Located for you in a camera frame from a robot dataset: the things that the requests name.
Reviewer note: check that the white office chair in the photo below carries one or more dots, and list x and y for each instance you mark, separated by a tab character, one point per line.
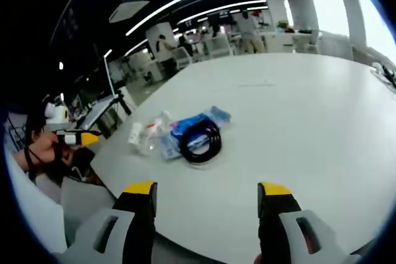
221	46

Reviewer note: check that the grey chair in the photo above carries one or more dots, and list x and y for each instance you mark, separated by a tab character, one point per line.
83	202

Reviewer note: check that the blue packet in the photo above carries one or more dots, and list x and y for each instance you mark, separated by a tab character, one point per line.
191	123

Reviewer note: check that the green potted plant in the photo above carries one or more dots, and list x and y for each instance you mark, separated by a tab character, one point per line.
282	24

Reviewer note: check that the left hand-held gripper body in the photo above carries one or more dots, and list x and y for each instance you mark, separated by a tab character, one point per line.
55	112

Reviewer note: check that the clear plastic water bottle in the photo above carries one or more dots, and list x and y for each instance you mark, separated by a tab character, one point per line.
154	135

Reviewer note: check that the white floral paper cup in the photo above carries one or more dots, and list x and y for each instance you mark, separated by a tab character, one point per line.
135	134

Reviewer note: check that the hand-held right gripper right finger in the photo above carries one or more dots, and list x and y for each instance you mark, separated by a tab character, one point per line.
275	214

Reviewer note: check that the white table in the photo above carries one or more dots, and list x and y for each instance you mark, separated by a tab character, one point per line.
294	121

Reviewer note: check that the person's right hand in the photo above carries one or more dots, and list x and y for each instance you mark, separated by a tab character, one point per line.
258	260

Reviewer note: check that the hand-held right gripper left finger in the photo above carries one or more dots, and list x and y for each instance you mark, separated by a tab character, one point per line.
140	214

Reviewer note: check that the person's left hand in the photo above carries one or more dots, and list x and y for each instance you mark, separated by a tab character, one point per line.
46	149

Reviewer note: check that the white and blue zip pouch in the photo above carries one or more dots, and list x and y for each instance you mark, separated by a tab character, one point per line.
169	149

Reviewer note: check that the ceiling air conditioner unit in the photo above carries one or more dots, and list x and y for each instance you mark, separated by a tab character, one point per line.
128	11

